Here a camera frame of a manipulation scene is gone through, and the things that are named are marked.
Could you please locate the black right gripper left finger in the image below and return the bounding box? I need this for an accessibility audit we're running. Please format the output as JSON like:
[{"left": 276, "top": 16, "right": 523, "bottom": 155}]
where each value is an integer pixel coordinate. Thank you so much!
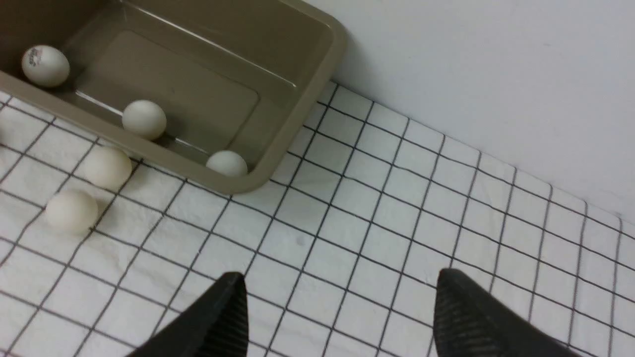
[{"left": 130, "top": 272, "right": 249, "bottom": 357}]

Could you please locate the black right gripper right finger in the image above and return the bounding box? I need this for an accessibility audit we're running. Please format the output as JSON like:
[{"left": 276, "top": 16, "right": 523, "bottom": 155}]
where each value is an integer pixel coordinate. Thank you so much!
[{"left": 433, "top": 268, "right": 578, "bottom": 357}]

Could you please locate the white ball with logo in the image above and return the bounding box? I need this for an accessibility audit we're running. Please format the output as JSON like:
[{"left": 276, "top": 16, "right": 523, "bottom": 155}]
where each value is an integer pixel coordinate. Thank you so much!
[{"left": 82, "top": 146, "right": 133, "bottom": 191}]

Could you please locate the olive green plastic bin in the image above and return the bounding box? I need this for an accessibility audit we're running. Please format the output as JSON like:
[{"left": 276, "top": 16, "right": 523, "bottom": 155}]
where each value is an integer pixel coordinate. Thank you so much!
[{"left": 0, "top": 0, "right": 348, "bottom": 194}]

